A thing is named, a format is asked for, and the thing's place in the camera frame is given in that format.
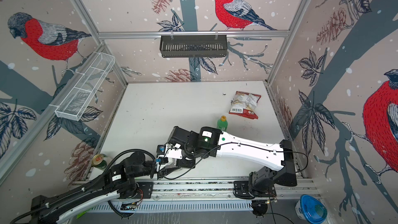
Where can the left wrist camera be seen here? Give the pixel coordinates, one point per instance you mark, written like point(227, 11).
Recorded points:
point(161, 161)

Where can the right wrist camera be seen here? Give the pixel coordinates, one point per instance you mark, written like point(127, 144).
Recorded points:
point(168, 151)

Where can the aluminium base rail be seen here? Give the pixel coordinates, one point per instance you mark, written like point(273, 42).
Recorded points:
point(220, 189)

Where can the green plastic bottle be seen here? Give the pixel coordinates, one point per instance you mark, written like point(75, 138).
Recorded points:
point(222, 125)

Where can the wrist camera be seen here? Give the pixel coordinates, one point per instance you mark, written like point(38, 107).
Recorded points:
point(161, 161)
point(168, 151)

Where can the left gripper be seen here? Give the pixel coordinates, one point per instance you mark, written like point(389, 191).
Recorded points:
point(152, 168)

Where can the black hanging basket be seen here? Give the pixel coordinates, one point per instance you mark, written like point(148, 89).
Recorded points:
point(194, 46)

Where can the green tin can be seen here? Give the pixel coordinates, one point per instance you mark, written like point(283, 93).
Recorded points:
point(99, 161)

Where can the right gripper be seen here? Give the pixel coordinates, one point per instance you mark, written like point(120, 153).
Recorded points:
point(173, 135)

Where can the green snack packet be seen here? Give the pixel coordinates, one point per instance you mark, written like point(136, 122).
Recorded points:
point(81, 214)

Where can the white wire basket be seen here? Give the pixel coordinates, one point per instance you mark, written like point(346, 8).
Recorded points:
point(78, 98)

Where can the blue lidded container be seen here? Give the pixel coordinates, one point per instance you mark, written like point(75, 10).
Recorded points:
point(310, 209)

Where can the red snack bag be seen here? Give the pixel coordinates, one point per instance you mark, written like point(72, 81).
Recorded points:
point(244, 104)

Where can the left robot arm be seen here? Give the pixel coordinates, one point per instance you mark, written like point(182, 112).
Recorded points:
point(117, 181)

